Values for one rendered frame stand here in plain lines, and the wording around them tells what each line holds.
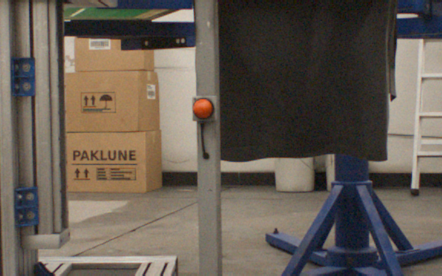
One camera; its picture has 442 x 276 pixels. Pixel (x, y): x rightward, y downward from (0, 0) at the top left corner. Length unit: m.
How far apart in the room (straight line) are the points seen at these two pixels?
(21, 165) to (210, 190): 0.51
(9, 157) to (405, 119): 4.86
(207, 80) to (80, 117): 4.91
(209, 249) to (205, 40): 0.42
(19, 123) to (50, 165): 0.12
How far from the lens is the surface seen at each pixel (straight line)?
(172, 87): 7.07
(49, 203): 2.23
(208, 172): 1.93
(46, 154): 2.22
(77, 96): 6.81
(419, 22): 3.33
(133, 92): 6.64
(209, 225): 1.94
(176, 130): 7.07
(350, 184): 3.46
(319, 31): 2.17
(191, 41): 4.02
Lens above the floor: 0.68
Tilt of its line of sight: 3 degrees down
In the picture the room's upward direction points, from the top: 1 degrees counter-clockwise
